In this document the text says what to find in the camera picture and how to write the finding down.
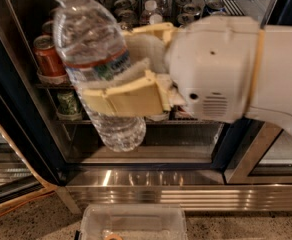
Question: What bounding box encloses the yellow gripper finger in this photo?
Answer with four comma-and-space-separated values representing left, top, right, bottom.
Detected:
123, 23, 178, 74
82, 70, 186, 117

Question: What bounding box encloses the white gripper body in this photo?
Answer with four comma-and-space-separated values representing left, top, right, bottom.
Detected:
165, 16, 260, 123

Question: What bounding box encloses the clear plastic water bottle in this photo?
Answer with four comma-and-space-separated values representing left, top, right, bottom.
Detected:
53, 0, 146, 152

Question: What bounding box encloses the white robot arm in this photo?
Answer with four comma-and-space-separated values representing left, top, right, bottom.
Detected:
82, 16, 292, 136

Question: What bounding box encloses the open glass fridge door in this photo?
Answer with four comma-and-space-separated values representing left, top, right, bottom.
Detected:
0, 73, 59, 218

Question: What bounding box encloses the lower green can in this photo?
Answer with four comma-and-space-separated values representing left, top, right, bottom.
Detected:
57, 90, 80, 115

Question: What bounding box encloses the orange soda can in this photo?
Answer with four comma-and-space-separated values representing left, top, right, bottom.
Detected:
42, 20, 53, 36
33, 35, 66, 77

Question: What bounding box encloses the front orange soda can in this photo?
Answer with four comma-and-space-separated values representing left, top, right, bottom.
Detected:
33, 35, 66, 77

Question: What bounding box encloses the clear plastic bin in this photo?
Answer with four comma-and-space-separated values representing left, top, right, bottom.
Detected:
76, 204, 188, 240

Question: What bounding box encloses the top wire fridge shelf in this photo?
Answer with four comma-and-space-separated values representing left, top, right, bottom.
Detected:
36, 0, 247, 89

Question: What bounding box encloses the orange cable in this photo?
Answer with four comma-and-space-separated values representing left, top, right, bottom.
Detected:
0, 190, 56, 224

